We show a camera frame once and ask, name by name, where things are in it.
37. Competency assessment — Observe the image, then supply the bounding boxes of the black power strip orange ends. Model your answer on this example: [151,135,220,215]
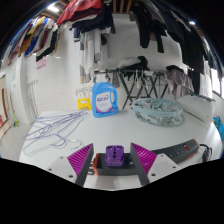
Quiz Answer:
[92,138,201,177]

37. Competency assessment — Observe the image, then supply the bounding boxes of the grey garment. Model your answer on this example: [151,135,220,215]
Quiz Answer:
[164,68,195,99]

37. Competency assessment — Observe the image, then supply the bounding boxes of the blue detergent bottle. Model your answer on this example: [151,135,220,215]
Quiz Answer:
[91,81,120,119]

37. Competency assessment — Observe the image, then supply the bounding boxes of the white pillow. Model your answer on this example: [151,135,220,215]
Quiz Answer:
[175,94,217,124]

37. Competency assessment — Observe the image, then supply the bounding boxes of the yellow box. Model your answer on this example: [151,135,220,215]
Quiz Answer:
[77,97,93,111]

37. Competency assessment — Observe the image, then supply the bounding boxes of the purple wire clothes hangers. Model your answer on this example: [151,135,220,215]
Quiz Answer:
[22,109,90,157]

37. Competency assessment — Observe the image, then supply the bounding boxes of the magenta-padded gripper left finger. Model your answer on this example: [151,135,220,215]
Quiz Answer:
[46,143,95,188]

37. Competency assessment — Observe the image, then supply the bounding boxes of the hanging clothes row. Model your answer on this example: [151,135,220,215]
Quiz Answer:
[0,0,224,89]

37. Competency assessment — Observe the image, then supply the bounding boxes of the white and black clothes pile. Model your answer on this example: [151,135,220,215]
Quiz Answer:
[117,55,150,72]

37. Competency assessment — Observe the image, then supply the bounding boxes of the round pale blue peg hanger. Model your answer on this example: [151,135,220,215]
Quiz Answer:
[130,97,185,127]

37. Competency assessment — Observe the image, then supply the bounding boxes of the black folding drying rack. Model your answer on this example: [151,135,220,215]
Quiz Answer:
[94,68,174,110]

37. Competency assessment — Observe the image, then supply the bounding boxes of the black power cable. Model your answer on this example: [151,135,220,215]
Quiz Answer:
[199,143,213,163]

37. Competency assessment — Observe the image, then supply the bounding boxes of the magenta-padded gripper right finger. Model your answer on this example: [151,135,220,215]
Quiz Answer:
[129,142,183,187]

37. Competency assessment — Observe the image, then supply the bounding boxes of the white wire hangers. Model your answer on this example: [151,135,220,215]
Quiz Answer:
[75,84,93,100]

